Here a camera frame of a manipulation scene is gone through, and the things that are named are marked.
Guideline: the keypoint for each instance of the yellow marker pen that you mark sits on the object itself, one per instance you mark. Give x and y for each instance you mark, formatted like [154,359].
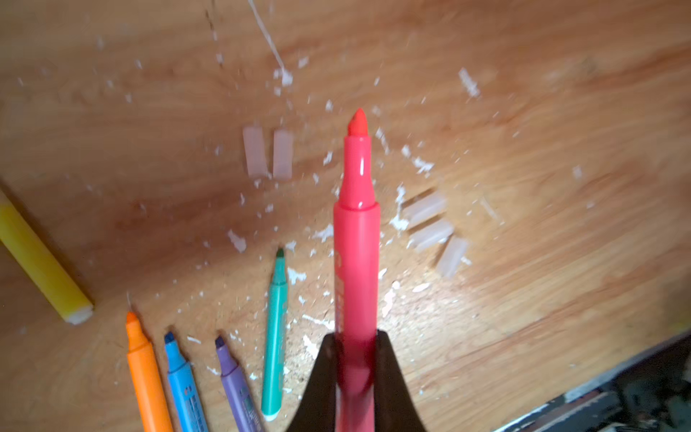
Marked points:
[42,267]

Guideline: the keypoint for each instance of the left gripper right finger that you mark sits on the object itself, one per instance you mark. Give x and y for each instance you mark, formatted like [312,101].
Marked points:
[394,410]

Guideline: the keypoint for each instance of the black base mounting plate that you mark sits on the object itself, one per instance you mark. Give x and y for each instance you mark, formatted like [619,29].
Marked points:
[650,392]

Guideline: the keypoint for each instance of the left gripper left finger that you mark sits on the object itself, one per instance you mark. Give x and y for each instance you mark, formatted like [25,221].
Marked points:
[318,408]

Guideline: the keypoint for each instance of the green marker pen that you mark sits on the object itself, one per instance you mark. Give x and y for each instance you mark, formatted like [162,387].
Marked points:
[272,391]

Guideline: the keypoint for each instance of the orange marker pen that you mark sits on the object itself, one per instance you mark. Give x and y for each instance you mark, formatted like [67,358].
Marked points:
[146,378]

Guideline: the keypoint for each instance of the pink marker pen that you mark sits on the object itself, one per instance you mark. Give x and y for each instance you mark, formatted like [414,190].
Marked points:
[356,222]

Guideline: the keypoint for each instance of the purple marker pen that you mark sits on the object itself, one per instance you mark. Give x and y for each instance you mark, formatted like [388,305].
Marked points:
[237,391]

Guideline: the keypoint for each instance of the blue marker pen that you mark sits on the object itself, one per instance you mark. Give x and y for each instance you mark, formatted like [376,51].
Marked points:
[183,387]

